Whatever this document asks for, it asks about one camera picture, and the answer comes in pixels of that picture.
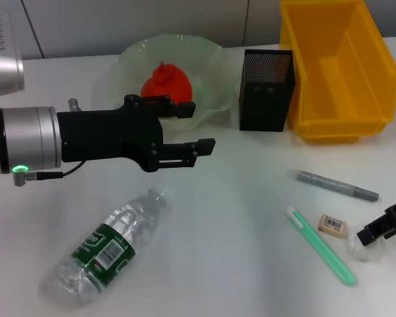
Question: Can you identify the grey glitter marker pen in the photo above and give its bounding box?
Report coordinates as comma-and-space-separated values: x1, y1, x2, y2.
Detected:
290, 168, 381, 203

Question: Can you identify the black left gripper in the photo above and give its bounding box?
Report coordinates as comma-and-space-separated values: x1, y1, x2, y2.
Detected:
56, 94, 216, 173

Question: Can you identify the black wrist cable with plug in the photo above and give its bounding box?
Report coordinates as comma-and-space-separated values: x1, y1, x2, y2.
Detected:
13, 159, 87, 188

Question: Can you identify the orange fruit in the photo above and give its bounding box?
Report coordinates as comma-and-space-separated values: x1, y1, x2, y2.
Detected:
141, 61, 194, 104

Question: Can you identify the white paper ball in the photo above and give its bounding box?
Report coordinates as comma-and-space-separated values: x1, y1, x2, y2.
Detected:
347, 230, 389, 262

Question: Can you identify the pale green glass fruit plate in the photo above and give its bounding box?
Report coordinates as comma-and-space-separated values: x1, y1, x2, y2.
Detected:
110, 32, 237, 131

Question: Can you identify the black mesh pen holder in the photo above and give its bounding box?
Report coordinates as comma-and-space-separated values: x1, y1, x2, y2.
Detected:
239, 49, 297, 132

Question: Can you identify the mint green pen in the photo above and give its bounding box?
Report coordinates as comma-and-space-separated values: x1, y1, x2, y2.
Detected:
283, 205, 358, 288

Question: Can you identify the yellow plastic storage bin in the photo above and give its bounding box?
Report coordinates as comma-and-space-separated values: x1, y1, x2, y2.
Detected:
279, 0, 396, 145

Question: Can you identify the silver metal wrist knob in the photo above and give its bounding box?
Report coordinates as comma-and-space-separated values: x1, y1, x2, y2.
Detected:
67, 97, 82, 114

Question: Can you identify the beige eraser with barcode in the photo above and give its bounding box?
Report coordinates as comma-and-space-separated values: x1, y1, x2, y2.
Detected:
317, 213, 349, 239

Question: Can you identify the clear green-label water bottle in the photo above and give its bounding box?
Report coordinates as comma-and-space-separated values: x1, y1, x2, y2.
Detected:
40, 186, 170, 306

